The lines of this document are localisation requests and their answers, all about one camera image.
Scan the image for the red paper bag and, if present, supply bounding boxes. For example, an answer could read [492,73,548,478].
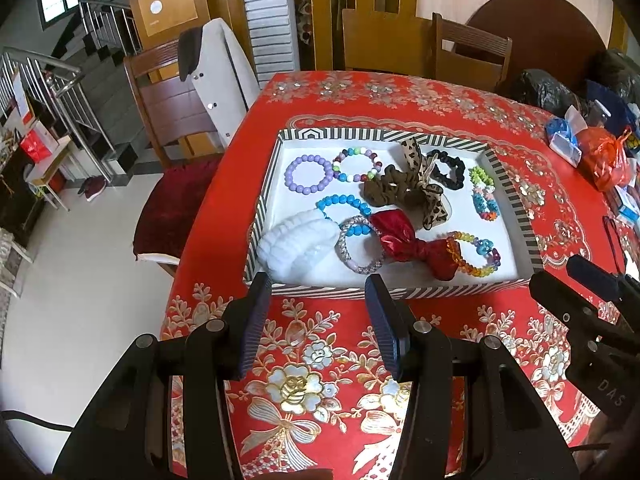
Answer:
[20,130,58,163]

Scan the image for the round brown wooden board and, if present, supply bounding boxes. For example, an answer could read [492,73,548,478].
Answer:
[465,0,608,86]

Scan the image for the light wooden chair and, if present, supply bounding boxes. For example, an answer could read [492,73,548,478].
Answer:
[432,12,513,93]
[341,7,436,78]

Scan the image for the green bead bracelet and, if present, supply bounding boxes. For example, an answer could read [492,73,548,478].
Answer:
[469,165,496,188]

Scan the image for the white louvered door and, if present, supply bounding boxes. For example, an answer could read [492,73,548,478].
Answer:
[237,0,301,88]

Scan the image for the dark red seat cushion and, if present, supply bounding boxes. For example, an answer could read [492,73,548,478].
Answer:
[131,155,226,261]

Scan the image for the black scrunchie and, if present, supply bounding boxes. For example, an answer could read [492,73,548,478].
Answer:
[425,149,481,192]

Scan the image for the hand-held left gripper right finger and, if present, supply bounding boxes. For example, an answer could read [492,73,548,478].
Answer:
[364,275,576,480]

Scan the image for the brown wooden chair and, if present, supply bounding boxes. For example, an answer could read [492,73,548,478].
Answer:
[122,40,231,277]

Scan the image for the dark shoes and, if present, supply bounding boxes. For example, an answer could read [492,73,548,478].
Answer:
[77,176,108,202]

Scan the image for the red shiny bow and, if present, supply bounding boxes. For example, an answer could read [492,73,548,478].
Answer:
[372,209,461,281]

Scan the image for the multicolour bead bracelet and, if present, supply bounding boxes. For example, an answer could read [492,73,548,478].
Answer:
[331,146,383,184]

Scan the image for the brown scrunchie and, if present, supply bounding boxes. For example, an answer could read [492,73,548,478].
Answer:
[362,169,443,211]

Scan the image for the black plastic bag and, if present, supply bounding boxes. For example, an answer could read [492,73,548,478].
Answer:
[515,69,591,116]

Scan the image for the striped rim white tray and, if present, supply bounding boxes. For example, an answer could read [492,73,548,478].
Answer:
[244,127,542,301]

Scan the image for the metal stair railing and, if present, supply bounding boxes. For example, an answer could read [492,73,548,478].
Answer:
[0,0,146,181]

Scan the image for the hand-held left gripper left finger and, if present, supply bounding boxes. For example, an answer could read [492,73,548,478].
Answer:
[52,271,273,480]

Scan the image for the silver pink bracelet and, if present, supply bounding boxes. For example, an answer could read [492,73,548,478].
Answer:
[334,215,387,275]

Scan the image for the red floral tablecloth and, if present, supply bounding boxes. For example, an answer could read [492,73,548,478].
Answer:
[159,70,640,480]

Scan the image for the black cable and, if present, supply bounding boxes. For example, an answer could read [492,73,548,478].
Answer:
[0,410,73,433]

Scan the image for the rainbow crystal bracelet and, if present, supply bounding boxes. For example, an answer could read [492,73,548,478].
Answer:
[445,230,502,278]

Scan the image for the wooden cabinet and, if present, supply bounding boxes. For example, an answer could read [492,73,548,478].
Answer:
[122,0,211,51]

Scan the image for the dark blue bag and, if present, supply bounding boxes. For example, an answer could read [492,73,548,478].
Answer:
[585,80,638,131]

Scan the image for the leopard print bow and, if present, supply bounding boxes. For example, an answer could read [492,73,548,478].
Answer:
[402,136,448,231]

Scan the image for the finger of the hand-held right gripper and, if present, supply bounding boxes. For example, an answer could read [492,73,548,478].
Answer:
[566,255,640,328]
[529,271,640,418]

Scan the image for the blue white packet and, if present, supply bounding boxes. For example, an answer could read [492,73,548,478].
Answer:
[545,105,588,163]

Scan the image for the small white table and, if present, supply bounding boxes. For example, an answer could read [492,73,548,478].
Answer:
[25,135,76,211]

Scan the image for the white coat dark collar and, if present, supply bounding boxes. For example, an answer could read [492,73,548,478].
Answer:
[177,17,261,148]

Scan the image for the white fluffy headband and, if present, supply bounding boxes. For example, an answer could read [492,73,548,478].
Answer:
[257,210,351,283]

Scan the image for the purple bead bracelet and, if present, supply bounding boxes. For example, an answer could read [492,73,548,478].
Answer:
[284,155,335,196]

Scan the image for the orange plastic bag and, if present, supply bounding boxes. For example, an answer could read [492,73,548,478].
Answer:
[575,126,633,192]

